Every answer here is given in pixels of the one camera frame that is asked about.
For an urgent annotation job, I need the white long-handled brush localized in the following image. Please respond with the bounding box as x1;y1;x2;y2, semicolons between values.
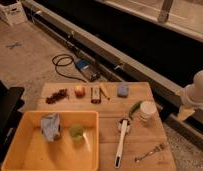
115;118;130;168

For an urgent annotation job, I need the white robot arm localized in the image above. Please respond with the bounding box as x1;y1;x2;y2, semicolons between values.
177;70;203;121

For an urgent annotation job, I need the yellow plastic tray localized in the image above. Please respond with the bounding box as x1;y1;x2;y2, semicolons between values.
0;110;101;171

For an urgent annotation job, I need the brown rectangular box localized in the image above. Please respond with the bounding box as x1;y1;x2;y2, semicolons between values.
91;87;101;104

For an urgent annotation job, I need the blue sponge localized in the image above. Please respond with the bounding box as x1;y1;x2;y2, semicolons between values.
117;85;129;98

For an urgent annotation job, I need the blue power device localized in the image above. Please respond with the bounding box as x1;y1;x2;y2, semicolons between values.
75;59;100;82

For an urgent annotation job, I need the orange apple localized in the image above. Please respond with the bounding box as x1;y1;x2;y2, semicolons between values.
74;85;85;98

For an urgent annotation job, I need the green pepper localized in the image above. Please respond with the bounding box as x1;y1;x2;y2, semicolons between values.
128;101;142;120

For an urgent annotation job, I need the bunch of dark grapes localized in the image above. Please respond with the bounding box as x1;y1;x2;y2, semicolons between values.
46;89;68;104

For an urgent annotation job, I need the green cup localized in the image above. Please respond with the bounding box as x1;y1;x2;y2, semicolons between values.
69;124;84;141

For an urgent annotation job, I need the wooden board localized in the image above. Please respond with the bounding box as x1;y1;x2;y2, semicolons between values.
38;82;176;171

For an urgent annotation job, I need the crumpled grey cloth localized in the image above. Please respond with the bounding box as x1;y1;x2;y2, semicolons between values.
40;113;60;142

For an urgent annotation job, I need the metal fork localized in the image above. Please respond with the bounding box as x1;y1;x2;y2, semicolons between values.
134;143;167;163

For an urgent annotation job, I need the black chair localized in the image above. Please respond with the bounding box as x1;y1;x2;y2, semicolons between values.
0;79;24;163

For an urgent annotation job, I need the white cardboard box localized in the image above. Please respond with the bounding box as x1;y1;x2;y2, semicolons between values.
0;0;27;26

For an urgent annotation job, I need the black cable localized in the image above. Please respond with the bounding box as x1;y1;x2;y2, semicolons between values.
51;53;88;83

